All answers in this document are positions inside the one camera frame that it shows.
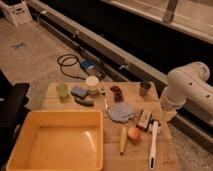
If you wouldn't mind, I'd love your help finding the blue sponge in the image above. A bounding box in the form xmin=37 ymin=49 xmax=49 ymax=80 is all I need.
xmin=71 ymin=86 xmax=88 ymax=99

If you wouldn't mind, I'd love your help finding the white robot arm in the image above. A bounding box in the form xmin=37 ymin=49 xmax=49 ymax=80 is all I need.
xmin=160 ymin=62 xmax=213 ymax=122

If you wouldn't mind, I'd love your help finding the brown chocolate bar toy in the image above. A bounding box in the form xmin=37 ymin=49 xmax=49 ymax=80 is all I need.
xmin=110 ymin=86 xmax=124 ymax=102

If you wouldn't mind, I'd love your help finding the green cucumber toy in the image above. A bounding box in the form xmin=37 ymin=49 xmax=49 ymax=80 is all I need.
xmin=74 ymin=97 xmax=94 ymax=107

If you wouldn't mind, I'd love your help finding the blue crumpled cloth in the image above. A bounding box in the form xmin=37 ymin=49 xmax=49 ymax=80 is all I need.
xmin=107 ymin=102 xmax=134 ymax=123

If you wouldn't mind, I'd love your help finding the blue power device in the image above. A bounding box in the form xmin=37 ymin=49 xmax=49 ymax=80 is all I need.
xmin=80 ymin=59 xmax=94 ymax=70

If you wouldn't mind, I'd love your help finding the green plastic cup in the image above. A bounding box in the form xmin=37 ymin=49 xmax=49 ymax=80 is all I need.
xmin=56 ymin=83 xmax=68 ymax=98

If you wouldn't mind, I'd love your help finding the yellow corn toy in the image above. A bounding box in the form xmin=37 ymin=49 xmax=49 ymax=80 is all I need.
xmin=120 ymin=127 xmax=128 ymax=155

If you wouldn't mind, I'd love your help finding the small brown box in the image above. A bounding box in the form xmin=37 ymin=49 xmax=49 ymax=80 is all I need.
xmin=136 ymin=109 xmax=152 ymax=131

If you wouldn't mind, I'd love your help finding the orange peach toy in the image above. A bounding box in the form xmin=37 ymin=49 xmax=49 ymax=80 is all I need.
xmin=128 ymin=127 xmax=141 ymax=141

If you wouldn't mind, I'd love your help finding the wooden board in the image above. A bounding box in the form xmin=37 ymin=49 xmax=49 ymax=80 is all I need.
xmin=42 ymin=81 xmax=183 ymax=171

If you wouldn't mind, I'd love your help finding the yellow plastic tub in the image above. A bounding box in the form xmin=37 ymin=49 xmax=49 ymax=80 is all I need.
xmin=6 ymin=110 xmax=103 ymax=171

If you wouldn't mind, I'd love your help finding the black chair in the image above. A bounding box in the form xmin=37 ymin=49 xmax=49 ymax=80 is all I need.
xmin=0 ymin=69 xmax=30 ymax=168

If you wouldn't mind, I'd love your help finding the white cardboard box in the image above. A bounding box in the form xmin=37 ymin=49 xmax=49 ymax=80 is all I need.
xmin=0 ymin=0 xmax=32 ymax=26

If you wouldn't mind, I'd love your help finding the black coiled cable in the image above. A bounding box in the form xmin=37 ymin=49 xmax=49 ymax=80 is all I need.
xmin=56 ymin=53 xmax=87 ymax=81

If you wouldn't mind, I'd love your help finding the white handled brush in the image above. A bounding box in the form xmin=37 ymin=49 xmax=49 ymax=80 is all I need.
xmin=149 ymin=120 xmax=158 ymax=169

